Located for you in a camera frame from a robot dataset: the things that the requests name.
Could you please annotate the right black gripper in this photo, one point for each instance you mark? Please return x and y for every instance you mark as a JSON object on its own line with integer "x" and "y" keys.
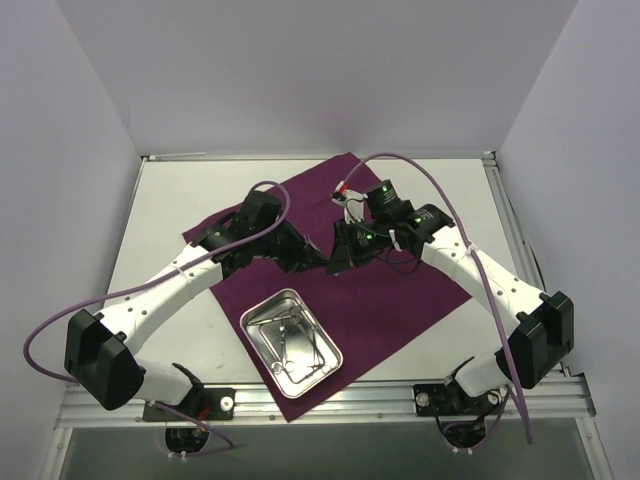
{"x": 343, "y": 245}

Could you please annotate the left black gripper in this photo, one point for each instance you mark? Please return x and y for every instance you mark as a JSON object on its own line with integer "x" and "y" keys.
{"x": 292, "y": 252}

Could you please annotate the steel instrument tray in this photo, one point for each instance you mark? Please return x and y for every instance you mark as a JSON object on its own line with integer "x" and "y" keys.
{"x": 260, "y": 325}

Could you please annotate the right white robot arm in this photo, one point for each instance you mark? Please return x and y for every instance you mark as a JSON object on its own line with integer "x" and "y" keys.
{"x": 538, "y": 327}

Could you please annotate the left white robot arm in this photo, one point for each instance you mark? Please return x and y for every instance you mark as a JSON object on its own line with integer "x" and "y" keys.
{"x": 101, "y": 348}

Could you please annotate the front aluminium rail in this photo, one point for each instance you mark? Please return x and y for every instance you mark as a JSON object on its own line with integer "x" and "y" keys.
{"x": 361, "y": 402}

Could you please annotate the aluminium rail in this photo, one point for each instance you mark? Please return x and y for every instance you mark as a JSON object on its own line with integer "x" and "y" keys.
{"x": 522, "y": 253}
{"x": 361, "y": 402}

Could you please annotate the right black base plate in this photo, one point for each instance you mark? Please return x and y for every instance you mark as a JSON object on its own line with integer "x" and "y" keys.
{"x": 449, "y": 400}

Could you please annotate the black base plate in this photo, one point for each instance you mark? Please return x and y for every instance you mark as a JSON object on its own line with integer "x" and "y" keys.
{"x": 203, "y": 404}
{"x": 449, "y": 400}

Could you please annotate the right aluminium rail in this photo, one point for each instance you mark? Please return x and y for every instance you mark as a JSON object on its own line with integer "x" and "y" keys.
{"x": 522, "y": 253}

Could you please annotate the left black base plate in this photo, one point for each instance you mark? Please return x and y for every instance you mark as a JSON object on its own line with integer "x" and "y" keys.
{"x": 203, "y": 404}

